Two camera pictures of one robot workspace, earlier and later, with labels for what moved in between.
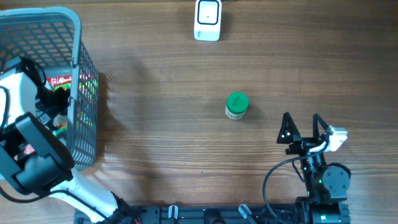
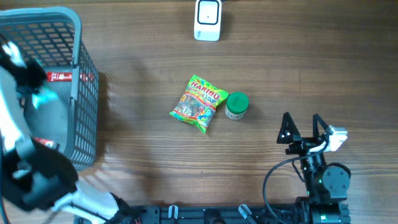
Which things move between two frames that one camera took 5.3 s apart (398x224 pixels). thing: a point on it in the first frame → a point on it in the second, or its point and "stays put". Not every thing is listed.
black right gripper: x=302 y=143 stays put
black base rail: x=313 y=213 stays put
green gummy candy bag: x=60 y=122 → x=198 y=102
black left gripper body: x=53 y=102 → x=33 y=78
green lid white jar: x=237 y=104 stays put
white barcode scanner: x=208 y=20 stays put
